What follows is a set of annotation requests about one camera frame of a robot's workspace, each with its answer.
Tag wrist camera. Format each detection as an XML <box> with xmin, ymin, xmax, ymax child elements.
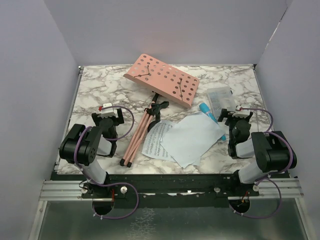
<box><xmin>232</xmin><ymin>104</ymin><xmax>252</xmax><ymax>118</ymax></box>
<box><xmin>98</xmin><ymin>102</ymin><xmax>117</xmax><ymax>118</ymax></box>

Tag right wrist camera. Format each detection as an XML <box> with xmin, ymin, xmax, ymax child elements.
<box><xmin>232</xmin><ymin>104</ymin><xmax>252</xmax><ymax>118</ymax></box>

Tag blank white paper sheet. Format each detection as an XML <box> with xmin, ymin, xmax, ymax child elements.
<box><xmin>161</xmin><ymin>112</ymin><xmax>225</xmax><ymax>168</ymax></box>

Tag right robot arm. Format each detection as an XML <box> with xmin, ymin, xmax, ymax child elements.
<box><xmin>217</xmin><ymin>106</ymin><xmax>297</xmax><ymax>196</ymax></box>

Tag printed sheet music page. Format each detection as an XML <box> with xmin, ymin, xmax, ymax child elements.
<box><xmin>142</xmin><ymin>118</ymin><xmax>207</xmax><ymax>168</ymax></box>

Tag black microphone desk stand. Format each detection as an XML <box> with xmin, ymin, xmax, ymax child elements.
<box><xmin>147</xmin><ymin>101</ymin><xmax>170</xmax><ymax>132</ymax></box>

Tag pink folding music stand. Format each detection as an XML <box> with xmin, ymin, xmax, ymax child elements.
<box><xmin>120</xmin><ymin>53</ymin><xmax>200</xmax><ymax>168</ymax></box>

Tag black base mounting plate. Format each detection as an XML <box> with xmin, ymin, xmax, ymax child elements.
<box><xmin>50</xmin><ymin>170</ymin><xmax>292</xmax><ymax>209</ymax></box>

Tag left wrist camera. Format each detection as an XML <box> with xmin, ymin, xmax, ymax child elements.
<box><xmin>98</xmin><ymin>102</ymin><xmax>117</xmax><ymax>118</ymax></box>

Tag clear plastic compartment box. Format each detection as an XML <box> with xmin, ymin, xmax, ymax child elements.
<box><xmin>206</xmin><ymin>86</ymin><xmax>236</xmax><ymax>115</ymax></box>

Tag blue plastic recorder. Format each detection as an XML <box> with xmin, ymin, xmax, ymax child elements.
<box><xmin>199</xmin><ymin>102</ymin><xmax>227</xmax><ymax>143</ymax></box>

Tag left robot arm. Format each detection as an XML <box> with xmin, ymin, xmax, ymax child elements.
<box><xmin>59</xmin><ymin>108</ymin><xmax>124</xmax><ymax>198</ymax></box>

